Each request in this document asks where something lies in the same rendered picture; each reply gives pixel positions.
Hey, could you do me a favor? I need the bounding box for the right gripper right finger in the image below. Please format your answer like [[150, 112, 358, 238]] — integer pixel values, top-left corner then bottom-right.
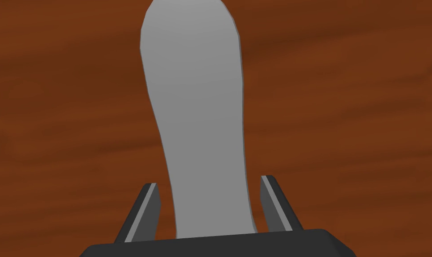
[[260, 174, 304, 232]]

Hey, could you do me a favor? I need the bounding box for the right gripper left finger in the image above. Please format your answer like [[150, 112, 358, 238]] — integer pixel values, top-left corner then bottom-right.
[[114, 182, 162, 244]]

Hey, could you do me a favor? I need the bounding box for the grey flat utensil handle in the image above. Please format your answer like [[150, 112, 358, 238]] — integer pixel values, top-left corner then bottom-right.
[[139, 0, 258, 239]]

